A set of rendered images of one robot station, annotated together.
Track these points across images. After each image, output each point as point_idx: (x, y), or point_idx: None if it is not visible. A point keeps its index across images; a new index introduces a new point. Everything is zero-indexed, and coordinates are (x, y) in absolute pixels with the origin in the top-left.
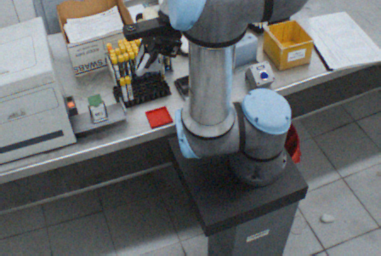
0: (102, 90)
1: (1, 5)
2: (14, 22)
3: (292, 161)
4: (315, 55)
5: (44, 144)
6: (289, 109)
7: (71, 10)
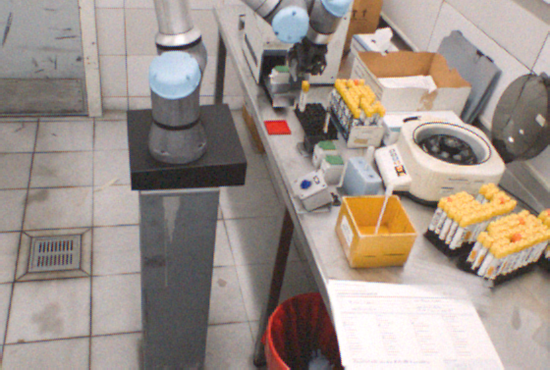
0: (324, 104)
1: (429, 16)
2: (424, 45)
3: (166, 168)
4: (367, 282)
5: (252, 62)
6: (165, 79)
7: (438, 71)
